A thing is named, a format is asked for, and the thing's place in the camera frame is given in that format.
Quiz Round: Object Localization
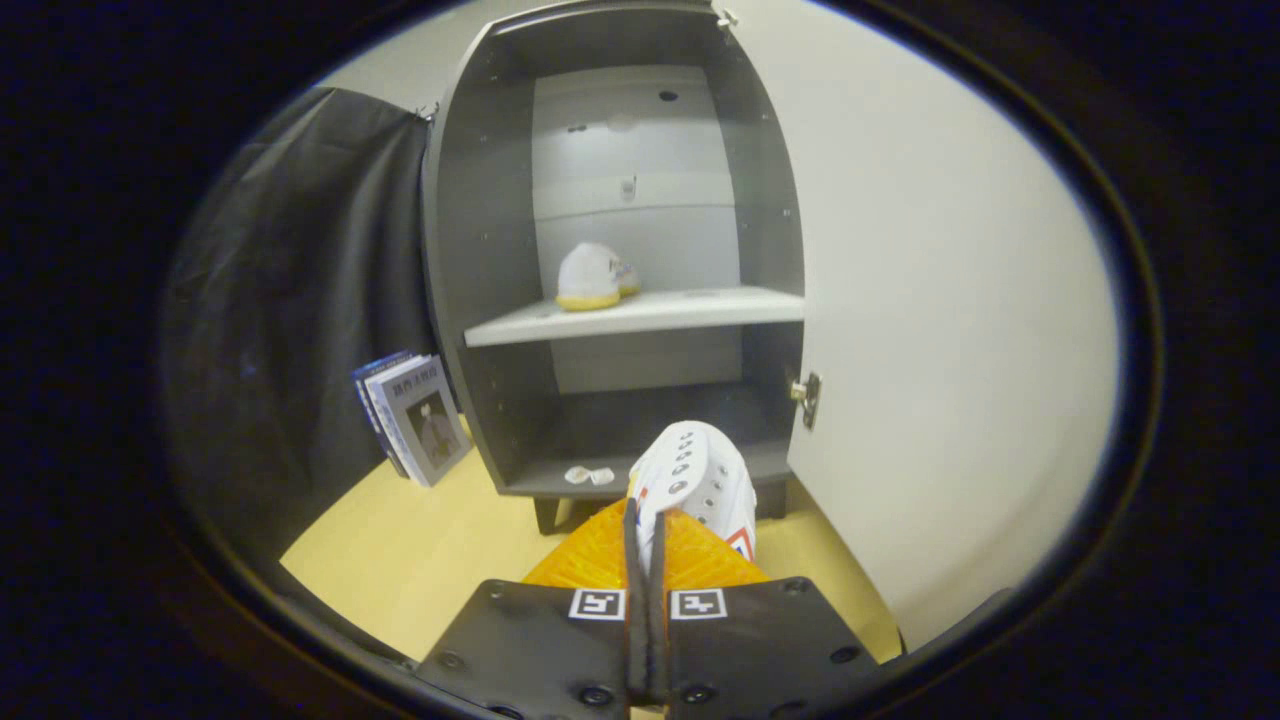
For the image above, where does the black backdrop cloth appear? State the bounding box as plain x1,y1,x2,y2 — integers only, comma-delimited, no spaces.
160,88,441,561

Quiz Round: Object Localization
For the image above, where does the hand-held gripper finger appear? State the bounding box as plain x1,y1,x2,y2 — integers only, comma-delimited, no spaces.
650,505,881,720
415,498,651,720

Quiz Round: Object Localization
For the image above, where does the beige shoe cabinet door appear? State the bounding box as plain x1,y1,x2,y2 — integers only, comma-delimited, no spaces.
720,0,1119,651

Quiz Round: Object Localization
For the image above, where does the grey portrait cover book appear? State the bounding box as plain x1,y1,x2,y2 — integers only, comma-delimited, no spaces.
365,355,473,488

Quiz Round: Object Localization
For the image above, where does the white shoe with eyelets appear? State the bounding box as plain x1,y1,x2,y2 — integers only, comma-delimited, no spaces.
628,420,758,576

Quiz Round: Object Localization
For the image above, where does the white shoe with yellow sole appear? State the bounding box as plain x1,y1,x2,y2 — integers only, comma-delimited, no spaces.
556,242,641,311

